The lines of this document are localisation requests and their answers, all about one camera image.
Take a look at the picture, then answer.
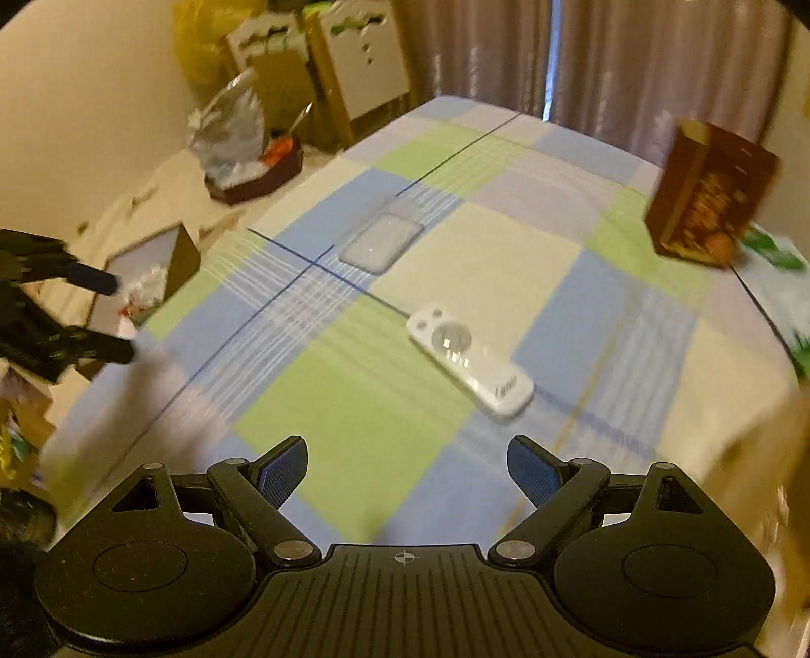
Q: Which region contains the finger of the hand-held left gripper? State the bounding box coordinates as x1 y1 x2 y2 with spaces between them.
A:
0 229 123 296
0 284 137 384

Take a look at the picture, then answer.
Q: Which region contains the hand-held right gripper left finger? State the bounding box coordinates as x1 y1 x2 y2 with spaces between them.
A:
104 435 320 567

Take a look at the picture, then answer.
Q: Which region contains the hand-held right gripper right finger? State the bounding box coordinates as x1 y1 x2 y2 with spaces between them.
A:
487 435 713 567

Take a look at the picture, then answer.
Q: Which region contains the white remote control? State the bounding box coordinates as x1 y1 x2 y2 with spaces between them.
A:
405 304 536 425

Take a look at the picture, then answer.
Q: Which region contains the brown cardboard box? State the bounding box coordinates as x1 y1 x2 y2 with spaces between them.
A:
690 386 810 640

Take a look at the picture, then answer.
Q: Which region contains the checkered cloth desktop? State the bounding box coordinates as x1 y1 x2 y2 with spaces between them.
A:
38 95 804 570

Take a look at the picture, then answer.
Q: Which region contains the open brown carton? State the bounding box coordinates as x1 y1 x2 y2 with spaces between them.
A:
89 223 204 330

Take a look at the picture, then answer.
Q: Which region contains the clear plastic tray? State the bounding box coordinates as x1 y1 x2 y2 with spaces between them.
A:
335 196 426 276

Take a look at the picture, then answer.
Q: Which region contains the yellow plastic bag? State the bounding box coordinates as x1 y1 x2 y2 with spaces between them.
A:
172 0 267 90

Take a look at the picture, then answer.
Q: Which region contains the red gift box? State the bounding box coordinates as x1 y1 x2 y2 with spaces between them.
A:
644 120 781 270

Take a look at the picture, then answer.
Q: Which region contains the green cartoon snack bag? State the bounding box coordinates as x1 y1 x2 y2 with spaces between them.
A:
737 224 810 381

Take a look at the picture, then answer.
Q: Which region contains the white wooden chair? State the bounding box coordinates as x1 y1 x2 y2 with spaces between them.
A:
304 0 412 146

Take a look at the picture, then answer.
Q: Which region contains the mauve curtain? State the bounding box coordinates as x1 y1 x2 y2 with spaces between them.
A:
550 0 798 172
392 0 558 121

